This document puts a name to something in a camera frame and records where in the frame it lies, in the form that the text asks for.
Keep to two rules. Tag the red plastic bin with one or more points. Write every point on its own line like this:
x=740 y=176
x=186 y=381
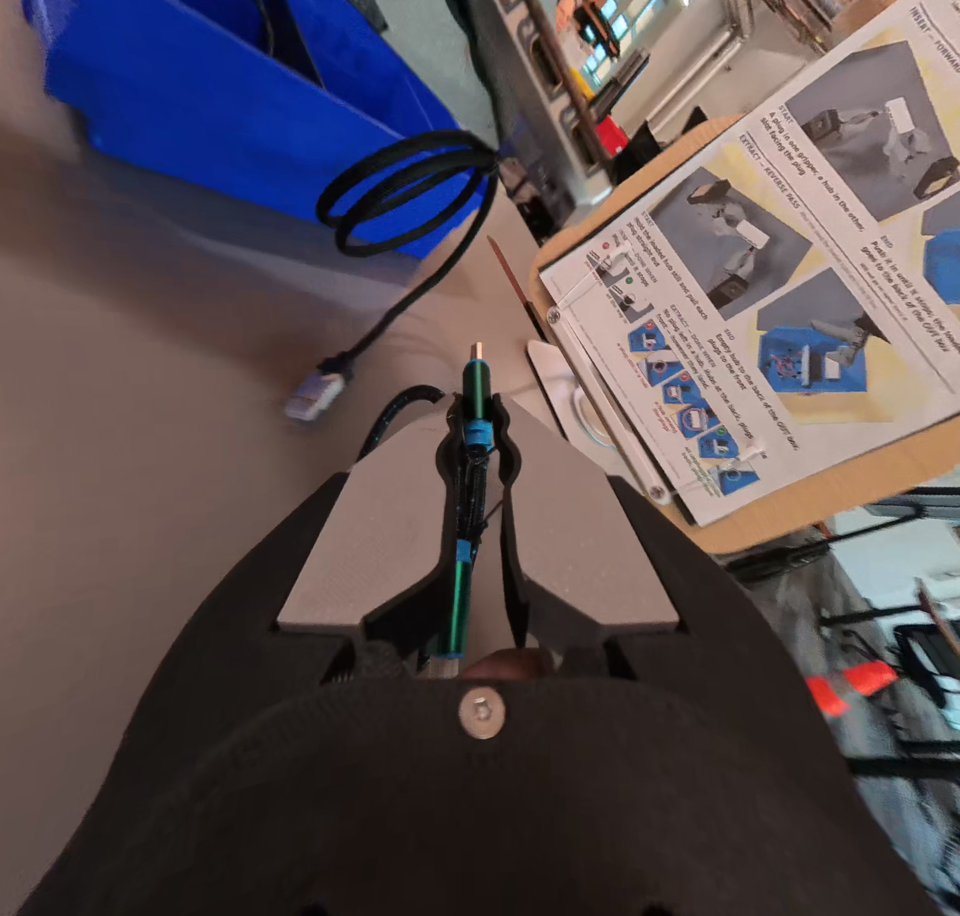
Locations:
x=611 y=136

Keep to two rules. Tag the printed instruction sheet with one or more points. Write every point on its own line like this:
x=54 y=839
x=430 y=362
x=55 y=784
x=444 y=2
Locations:
x=787 y=294

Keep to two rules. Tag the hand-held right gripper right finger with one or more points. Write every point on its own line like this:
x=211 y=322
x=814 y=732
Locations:
x=585 y=549

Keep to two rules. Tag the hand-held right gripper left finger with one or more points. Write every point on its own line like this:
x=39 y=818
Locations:
x=367 y=541

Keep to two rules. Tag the blue plastic bin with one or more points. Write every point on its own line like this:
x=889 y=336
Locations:
x=187 y=106

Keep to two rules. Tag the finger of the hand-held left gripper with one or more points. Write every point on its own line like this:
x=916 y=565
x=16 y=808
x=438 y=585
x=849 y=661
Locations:
x=420 y=46
x=562 y=61

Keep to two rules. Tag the wooden document board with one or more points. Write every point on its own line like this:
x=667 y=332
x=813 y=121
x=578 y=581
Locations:
x=825 y=511

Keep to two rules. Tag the orange traffic cone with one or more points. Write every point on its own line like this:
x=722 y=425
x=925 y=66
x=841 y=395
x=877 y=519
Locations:
x=855 y=683

